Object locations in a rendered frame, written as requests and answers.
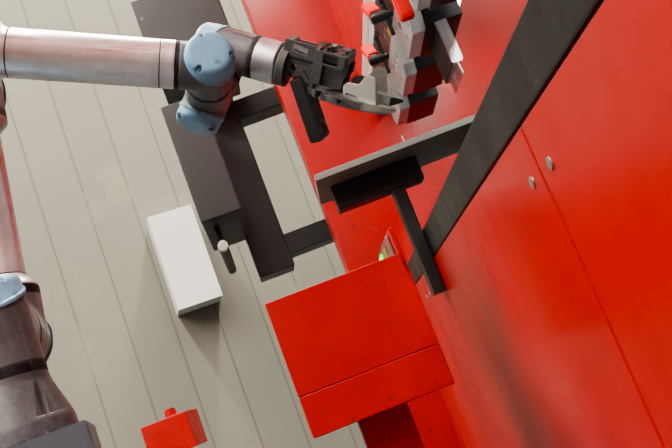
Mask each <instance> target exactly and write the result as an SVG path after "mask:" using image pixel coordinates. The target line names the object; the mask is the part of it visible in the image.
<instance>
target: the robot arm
mask: <svg viewBox="0 0 672 448"><path fill-rule="evenodd" d="M322 42H325V43H322ZM319 43H322V44H319ZM319 43H318V44H316V43H312V42H309V41H305V40H301V39H300V36H296V35H293V34H292V35H291V37H287V38H286V39H285V42H282V41H278V40H275V39H271V38H268V37H263V36H260V35H256V34H253V33H249V32H246V31H242V30H238V29H235V28H232V27H231V26H228V25H221V24H216V23H205V24H203V25H201V26H200V27H199V29H198V30H197V32H196V34H195V36H193V37H192V38H191V39H190V40H189V41H180V40H170V39H157V38H144V37H131V36H118V35H106V34H93V33H80V32H67V31H54V30H41V29H29V28H16V27H6V26H4V25H3V24H2V23H1V22H0V135H1V133H2V132H3V131H4V130H5V129H6V127H7V126H8V119H7V114H6V108H5V106H6V98H7V96H6V87H5V84H4V81H3V79H4V78H13V79H28V80H42V81H57V82H72V83H87V84H102V85H116V86H131V87H146V88H161V89H174V90H185V95H184V97H183V99H182V101H181V102H180V103H179V104H180V106H179V109H178V111H177V114H176V118H177V121H178V122H179V123H180V124H181V125H182V126H183V127H184V128H186V129H188V130H189V131H191V132H194V133H196V134H199V135H203V136H212V135H214V134H216V133H217V131H218V129H219V127H220V125H221V123H222V122H223V121H224V120H225V119H224V117H225V115H226V112H227V110H228V108H229V105H230V103H231V101H232V99H233V96H234V94H235V92H236V89H237V87H238V85H239V82H240V79H241V77H242V76H243V77H246V78H250V79H253V80H257V81H260V82H264V83H267V84H271V85H275V84H276V85H279V86H282V87H285V86H286V85H287V84H288V83H290V86H291V89H292V92H293V95H294V98H295V101H296V103H297V106H298V109H299V112H300V115H301V118H302V121H303V124H304V127H305V130H306V133H307V136H308V139H309V141H310V143H317V142H321V141H322V140H323V139H324V138H326V137H327V136H328V135H329V129H328V126H327V123H326V120H325V117H324V114H323V111H322V108H321V105H320V102H319V100H322V101H326V102H329V103H331V104H333V105H336V106H340V107H343V108H348V109H352V110H356V111H363V112H367V113H374V114H381V115H385V114H390V113H395V112H396V109H395V108H392V107H390V106H392V105H396V104H400V103H403V100H404V99H402V98H400V97H398V96H395V95H393V94H390V93H388V86H387V71H386V69H385V68H384V67H381V66H377V67H375V68H374V70H373V71H372V72H371V73H370V74H369V75H367V76H363V75H356V76H354V77H353V78H352V81H351V82H350V76H351V73H353V72H354V68H355V63H356V61H355V57H356V50H357V49H353V48H349V47H346V46H342V45H339V44H335V43H331V42H326V41H320V42H319ZM325 47H326V48H325ZM295 64H296V65H295ZM295 77H296V78H295ZM291 78H293V79H292V80H291V81H290V79H291ZM289 81H290V82H289ZM379 103H383V104H386V105H383V104H379ZM387 105H389V106H387ZM52 347H53V332H52V328H51V326H50V324H49V322H48V321H47V320H46V317H45V312H44V307H43V302H42V297H41V292H40V287H39V283H37V282H36V281H34V280H33V279H31V278H29V277H28V276H27V274H26V269H25V263H24V258H23V253H22V247H21V242H20V237H19V231H18V226H17V221H16V216H15V210H14V205H13V200H12V194H11V189H10V184H9V178H8V173H7V168H6V162H5V157H4V152H3V147H2V141H1V136H0V448H9V447H12V446H15V445H17V444H20V443H23V442H26V441H28V440H31V439H34V438H36V437H39V436H42V435H44V434H47V433H50V432H53V431H55V430H58V429H61V428H63V427H66V426H69V425H72V424H74V423H77V422H79V421H78V417H77V414H76V412H75V410H74V408H73V407H72V406H71V404H70V403H69V401H68V400H67V399H66V397H65V396H64V395H63V393H62V392H61V390H60V389H59V388H58V386H57V385H56V383H55V382H54V381H53V379H52V378H51V376H50V373H49V370H48V367H47V363H46V362H47V361H48V359H49V357H50V355H51V352H52Z"/></svg>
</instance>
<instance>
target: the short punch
mask: <svg viewBox="0 0 672 448"><path fill-rule="evenodd" d="M429 47H430V50H431V52H432V54H433V57H434V59H435V61H436V63H437V66H438V68H439V70H440V73H441V75H442V77H443V80H444V82H445V83H446V84H449V83H451V85H452V87H453V90H454V92H455V93H456V92H457V89H458V86H459V83H460V80H461V78H462V75H463V70H462V67H461V63H462V60H463V56H462V54H461V51H460V49H459V47H458V44H457V42H456V40H455V38H454V35H453V33H452V31H451V29H450V26H449V24H448V22H447V19H446V18H444V19H442V20H439V21H436V22H434V25H433V30H432V35H431V39H430V44H429Z"/></svg>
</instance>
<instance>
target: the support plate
mask: <svg viewBox="0 0 672 448"><path fill-rule="evenodd" d="M475 115H476V114H475ZM475 115H472V116H470V117H467V118H464V119H462V120H459V121H456V122H454V123H451V124H448V125H446V126H443V127H440V128H438V129H435V130H432V131H430V132H427V133H424V134H422V135H419V136H416V137H414V138H411V139H409V140H406V141H403V142H401V143H398V144H395V145H393V146H390V147H387V148H385V149H382V150H379V151H377V152H374V153H371V154H369V155H366V156H363V157H361V158H358V159H355V160H353V161H350V162H348V163H345V164H342V165H340V166H337V167H334V168H332V169H329V170H326V171H324V172H321V173H318V174H316V175H314V179H315V184H316V189H317V193H318V198H319V202H320V204H321V205H322V204H324V203H327V202H330V201H332V200H333V197H332V194H331V190H330V187H331V186H334V185H336V184H339V183H342V182H344V181H347V180H350V179H352V178H355V177H358V176H360V175H363V174H366V173H368V172H371V171H373V170H376V169H379V168H381V167H384V166H387V165H389V164H392V163H395V162H397V161H400V160H403V159H405V158H408V157H411V156H413V155H415V156H416V158H417V160H418V162H419V165H420V167H422V166H425V165H427V164H430V163H433V162H435V161H438V160H440V159H443V158H446V157H448V156H451V155H454V154H456V153H458V152H459V150H460V148H461V146H462V143H463V141H464V139H465V137H466V135H467V132H468V130H469V128H470V126H471V124H472V122H473V119H474V117H475Z"/></svg>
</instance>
